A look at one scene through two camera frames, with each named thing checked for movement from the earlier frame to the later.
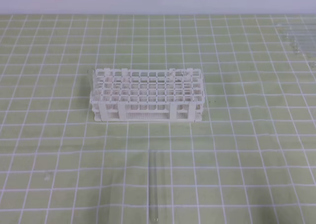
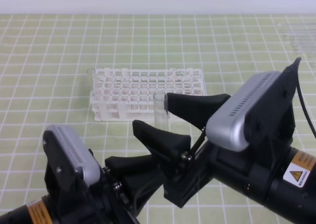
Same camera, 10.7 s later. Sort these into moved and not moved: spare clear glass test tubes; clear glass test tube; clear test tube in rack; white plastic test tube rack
Moved: clear glass test tube
Not moved: white plastic test tube rack; clear test tube in rack; spare clear glass test tubes
